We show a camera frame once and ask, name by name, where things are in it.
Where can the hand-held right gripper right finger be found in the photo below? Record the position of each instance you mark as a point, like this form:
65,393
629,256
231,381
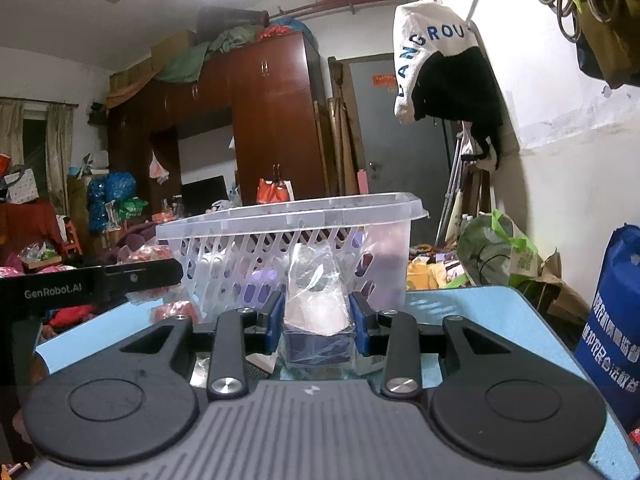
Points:
356,322

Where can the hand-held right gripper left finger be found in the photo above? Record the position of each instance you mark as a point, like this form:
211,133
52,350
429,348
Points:
276,321

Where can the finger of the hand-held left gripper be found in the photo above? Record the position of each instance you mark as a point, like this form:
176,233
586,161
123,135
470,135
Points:
145,275

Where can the dark box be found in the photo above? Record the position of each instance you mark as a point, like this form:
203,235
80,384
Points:
317,310

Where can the white plastic basket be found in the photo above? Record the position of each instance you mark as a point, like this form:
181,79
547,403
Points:
300,220

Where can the small red packet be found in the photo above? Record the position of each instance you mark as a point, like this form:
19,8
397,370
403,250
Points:
145,254

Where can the pink floral quilt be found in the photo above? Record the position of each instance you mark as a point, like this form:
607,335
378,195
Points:
15,272

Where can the maroon blanket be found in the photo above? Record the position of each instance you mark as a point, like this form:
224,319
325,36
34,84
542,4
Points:
137,235

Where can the red snack bag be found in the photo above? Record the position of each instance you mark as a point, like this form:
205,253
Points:
172,311

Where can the lilac box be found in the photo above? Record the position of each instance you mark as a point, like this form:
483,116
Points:
264,276

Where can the green plastic basket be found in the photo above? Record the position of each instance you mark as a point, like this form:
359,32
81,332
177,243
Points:
134,209

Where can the red cloth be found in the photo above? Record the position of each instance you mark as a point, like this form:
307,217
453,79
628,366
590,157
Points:
25,225

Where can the blue plastic bags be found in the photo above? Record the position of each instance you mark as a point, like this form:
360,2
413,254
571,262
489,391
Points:
110,195

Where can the yellow packets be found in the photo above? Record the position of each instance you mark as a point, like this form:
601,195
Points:
432,272

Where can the black monitor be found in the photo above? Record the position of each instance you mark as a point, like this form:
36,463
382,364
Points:
204,195

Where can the hanging white plastic bag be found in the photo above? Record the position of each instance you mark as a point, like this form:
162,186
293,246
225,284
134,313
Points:
158,169

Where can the white spotted gift bag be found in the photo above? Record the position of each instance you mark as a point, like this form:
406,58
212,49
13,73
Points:
22,187

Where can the orange bag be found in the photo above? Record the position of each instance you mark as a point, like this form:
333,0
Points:
274,192

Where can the pink bottle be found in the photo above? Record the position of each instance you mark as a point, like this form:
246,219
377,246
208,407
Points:
362,181

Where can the green and white plastic bag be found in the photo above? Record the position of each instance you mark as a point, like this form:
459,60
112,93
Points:
490,250

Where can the beige curtain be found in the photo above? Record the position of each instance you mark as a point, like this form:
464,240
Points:
11,130
59,140

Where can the metal crutches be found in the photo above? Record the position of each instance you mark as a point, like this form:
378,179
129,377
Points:
452,195

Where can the grey door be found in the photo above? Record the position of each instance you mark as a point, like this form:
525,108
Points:
380,130

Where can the brown wooden wardrobe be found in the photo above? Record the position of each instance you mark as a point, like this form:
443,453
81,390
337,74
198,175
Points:
270,100

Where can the green cloth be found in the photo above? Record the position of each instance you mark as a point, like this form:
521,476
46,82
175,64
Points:
190,62

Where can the cardboard box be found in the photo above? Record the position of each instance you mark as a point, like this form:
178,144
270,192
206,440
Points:
172,47

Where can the white and black hanging jacket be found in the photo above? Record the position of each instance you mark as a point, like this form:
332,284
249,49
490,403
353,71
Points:
450,90

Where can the blue tote bag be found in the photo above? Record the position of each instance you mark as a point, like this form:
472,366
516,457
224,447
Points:
612,340

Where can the red ceiling pipe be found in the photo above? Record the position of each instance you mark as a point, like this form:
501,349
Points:
350,2

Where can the olive hanging bag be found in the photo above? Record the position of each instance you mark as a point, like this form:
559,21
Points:
610,45

